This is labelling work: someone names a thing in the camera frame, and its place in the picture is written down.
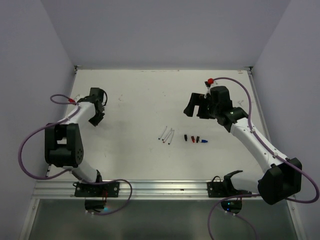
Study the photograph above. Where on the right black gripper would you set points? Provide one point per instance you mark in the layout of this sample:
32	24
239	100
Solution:
197	98

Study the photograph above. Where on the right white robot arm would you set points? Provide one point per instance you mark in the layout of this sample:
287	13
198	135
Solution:
280	177

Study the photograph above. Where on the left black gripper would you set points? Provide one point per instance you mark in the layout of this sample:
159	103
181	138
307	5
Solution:
96	121

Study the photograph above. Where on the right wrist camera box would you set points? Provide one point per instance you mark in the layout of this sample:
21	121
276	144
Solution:
209	82

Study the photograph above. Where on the aluminium mounting rail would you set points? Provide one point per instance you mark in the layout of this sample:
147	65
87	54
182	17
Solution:
142	189

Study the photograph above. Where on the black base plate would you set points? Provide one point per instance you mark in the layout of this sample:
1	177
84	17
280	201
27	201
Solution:
110	190
218	189

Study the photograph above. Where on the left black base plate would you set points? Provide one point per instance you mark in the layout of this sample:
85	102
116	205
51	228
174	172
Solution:
110	190

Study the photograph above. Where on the controller board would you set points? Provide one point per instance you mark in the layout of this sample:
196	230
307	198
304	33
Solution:
232	206
96	206

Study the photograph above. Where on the black marker pen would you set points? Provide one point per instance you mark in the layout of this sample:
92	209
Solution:
171	137
168	131

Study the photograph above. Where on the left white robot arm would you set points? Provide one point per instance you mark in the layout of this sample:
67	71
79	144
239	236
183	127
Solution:
63	145

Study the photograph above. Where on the right controller board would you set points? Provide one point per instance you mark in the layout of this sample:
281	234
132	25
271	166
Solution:
232	206

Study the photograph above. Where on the left controller board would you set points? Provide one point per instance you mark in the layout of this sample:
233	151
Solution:
96	206

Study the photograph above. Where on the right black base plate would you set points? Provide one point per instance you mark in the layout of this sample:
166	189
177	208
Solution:
218	189

